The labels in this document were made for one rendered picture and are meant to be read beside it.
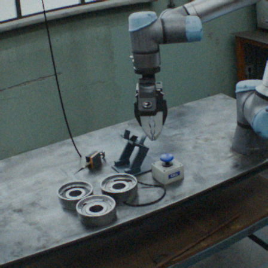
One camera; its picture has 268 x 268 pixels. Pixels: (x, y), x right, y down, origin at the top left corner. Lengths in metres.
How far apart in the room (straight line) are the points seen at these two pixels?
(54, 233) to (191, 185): 0.42
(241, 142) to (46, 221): 0.67
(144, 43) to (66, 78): 1.74
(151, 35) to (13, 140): 1.85
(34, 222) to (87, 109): 1.83
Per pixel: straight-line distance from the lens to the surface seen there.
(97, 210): 1.22
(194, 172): 1.37
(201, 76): 3.40
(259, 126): 1.28
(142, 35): 1.16
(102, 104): 3.02
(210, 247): 1.48
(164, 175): 1.30
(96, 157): 1.45
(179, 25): 1.17
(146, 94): 1.17
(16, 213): 1.29
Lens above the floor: 1.47
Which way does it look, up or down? 24 degrees down
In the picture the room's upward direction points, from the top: 6 degrees counter-clockwise
